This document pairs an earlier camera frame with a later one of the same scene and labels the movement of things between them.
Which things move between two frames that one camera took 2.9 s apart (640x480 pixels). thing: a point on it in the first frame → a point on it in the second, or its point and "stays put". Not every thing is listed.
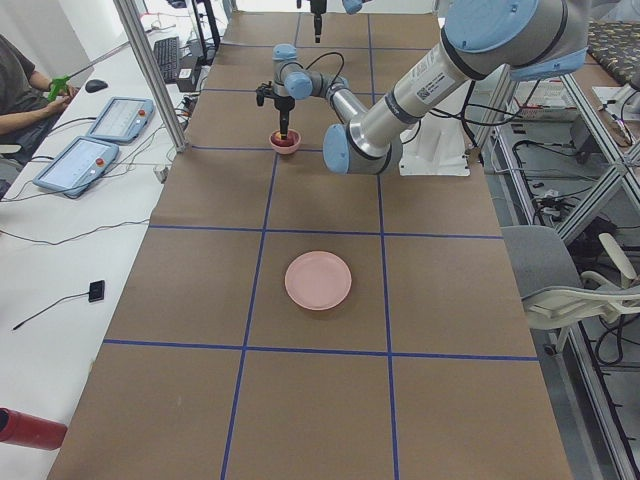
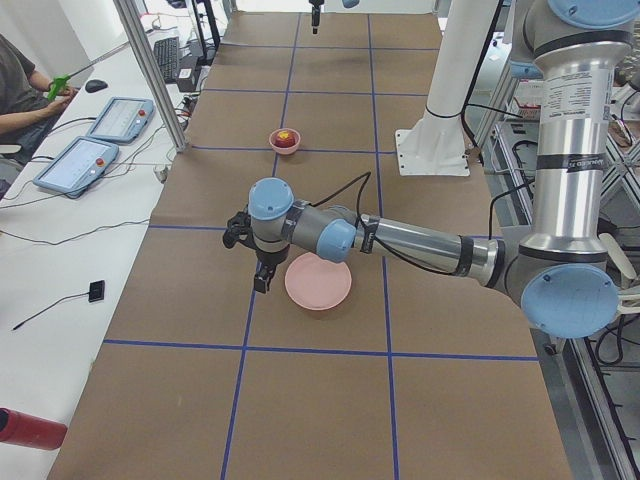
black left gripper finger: (284, 124) → (262, 277)
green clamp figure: (57, 85) stays put
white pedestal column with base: (437, 146) stays put
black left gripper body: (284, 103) → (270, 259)
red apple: (290, 140) stays put
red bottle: (27, 430) stays put
